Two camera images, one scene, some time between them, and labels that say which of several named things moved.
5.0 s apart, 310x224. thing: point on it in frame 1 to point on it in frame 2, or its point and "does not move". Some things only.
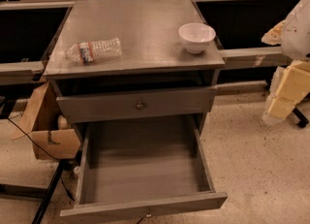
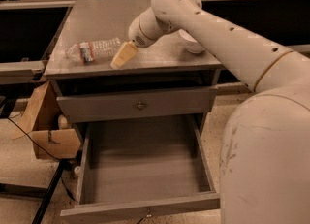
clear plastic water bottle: x=94 y=50 does not move
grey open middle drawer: x=139 y=167 does not move
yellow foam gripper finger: x=290 y=83 to x=123 y=54
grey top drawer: x=101 y=107 does not move
